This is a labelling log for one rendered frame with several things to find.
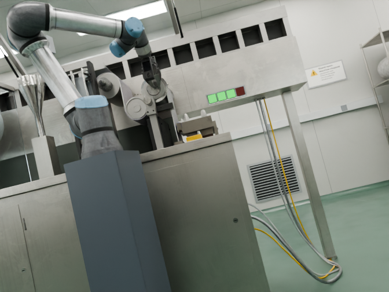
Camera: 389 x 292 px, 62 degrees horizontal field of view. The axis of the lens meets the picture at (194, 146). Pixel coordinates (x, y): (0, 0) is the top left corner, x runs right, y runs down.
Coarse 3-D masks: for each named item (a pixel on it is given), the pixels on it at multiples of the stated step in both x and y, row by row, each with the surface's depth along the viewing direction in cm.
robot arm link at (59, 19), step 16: (16, 16) 112; (32, 16) 112; (48, 16) 114; (64, 16) 117; (80, 16) 120; (96, 16) 124; (16, 32) 117; (32, 32) 117; (80, 32) 124; (96, 32) 125; (112, 32) 127; (128, 32) 129
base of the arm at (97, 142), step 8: (96, 128) 113; (104, 128) 114; (112, 128) 118; (88, 136) 113; (96, 136) 112; (104, 136) 113; (112, 136) 115; (88, 144) 112; (96, 144) 111; (104, 144) 113; (112, 144) 113; (120, 144) 118; (88, 152) 111; (96, 152) 110; (104, 152) 111
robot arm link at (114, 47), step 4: (116, 40) 140; (112, 44) 139; (116, 44) 139; (120, 44) 138; (124, 44) 137; (136, 44) 146; (112, 48) 141; (116, 48) 139; (120, 48) 140; (124, 48) 140; (128, 48) 140; (132, 48) 146; (112, 52) 143; (116, 52) 141; (120, 52) 140; (124, 52) 142; (116, 56) 143; (120, 56) 142
